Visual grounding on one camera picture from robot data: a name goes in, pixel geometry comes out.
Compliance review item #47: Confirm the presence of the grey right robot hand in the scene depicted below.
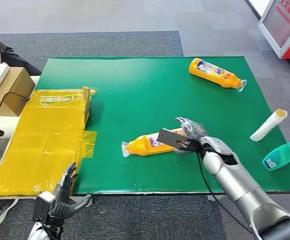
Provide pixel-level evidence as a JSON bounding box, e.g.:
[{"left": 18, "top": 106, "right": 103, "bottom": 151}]
[{"left": 174, "top": 116, "right": 210, "bottom": 141}]

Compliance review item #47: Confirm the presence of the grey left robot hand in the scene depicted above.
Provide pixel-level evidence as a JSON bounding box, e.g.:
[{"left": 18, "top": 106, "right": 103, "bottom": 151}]
[{"left": 47, "top": 161, "right": 92, "bottom": 227}]

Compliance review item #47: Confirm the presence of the yellow bottle with label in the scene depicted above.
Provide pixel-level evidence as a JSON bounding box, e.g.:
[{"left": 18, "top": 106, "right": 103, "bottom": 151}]
[
  {"left": 121, "top": 128, "right": 189, "bottom": 159},
  {"left": 188, "top": 57, "right": 248, "bottom": 93}
]

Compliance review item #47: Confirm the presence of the white tube bottle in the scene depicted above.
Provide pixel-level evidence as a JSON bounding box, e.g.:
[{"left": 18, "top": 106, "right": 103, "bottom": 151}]
[{"left": 249, "top": 108, "right": 288, "bottom": 143}]

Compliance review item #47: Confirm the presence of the teal plastic bottle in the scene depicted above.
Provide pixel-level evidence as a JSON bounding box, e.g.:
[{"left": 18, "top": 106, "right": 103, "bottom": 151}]
[{"left": 262, "top": 142, "right": 290, "bottom": 172}]

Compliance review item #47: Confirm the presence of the yellow tape wrapped cardboard box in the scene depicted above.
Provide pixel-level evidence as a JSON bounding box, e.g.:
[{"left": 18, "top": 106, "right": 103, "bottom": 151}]
[{"left": 0, "top": 86, "right": 97, "bottom": 198}]

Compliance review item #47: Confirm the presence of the green table mat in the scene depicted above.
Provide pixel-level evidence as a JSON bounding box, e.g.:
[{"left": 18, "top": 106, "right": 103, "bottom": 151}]
[{"left": 36, "top": 56, "right": 290, "bottom": 195}]

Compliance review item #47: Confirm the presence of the brown cardboard box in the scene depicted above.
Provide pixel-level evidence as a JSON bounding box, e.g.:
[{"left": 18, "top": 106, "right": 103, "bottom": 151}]
[{"left": 0, "top": 66, "right": 36, "bottom": 117}]

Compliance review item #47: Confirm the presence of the red and white sign cabinet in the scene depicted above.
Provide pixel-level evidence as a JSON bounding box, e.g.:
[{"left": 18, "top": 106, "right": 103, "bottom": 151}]
[{"left": 257, "top": 0, "right": 290, "bottom": 60}]

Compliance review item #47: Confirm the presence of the person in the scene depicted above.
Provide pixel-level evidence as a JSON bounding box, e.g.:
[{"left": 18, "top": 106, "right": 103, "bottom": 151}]
[{"left": 0, "top": 13, "right": 42, "bottom": 77}]

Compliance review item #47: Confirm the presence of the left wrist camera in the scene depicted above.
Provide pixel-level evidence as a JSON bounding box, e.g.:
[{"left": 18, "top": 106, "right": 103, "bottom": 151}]
[{"left": 32, "top": 191, "right": 57, "bottom": 226}]

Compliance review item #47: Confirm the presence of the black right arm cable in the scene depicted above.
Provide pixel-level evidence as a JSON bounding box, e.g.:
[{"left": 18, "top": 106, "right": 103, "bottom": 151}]
[{"left": 196, "top": 151, "right": 254, "bottom": 235}]

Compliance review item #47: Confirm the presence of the thin black cable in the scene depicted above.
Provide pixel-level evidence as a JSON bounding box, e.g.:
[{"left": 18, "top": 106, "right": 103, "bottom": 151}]
[{"left": 0, "top": 91, "right": 30, "bottom": 126}]

